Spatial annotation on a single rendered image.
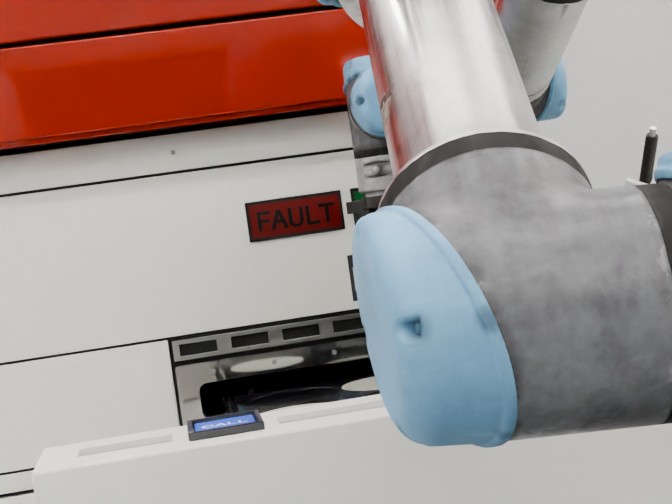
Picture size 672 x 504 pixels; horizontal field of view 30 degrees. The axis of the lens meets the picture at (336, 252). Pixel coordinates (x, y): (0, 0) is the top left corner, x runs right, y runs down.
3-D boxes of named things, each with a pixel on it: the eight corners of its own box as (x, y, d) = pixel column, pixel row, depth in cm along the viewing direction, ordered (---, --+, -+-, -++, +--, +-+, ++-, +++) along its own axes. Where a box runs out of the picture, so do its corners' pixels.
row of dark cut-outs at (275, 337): (174, 361, 152) (171, 341, 151) (523, 307, 157) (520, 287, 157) (174, 361, 151) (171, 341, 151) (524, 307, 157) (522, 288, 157)
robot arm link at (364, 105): (460, 50, 125) (447, 61, 136) (348, 61, 125) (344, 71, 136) (467, 128, 125) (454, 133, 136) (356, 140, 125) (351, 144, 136)
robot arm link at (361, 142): (340, 57, 136) (338, 65, 144) (354, 158, 136) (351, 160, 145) (412, 47, 136) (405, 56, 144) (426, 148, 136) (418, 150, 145)
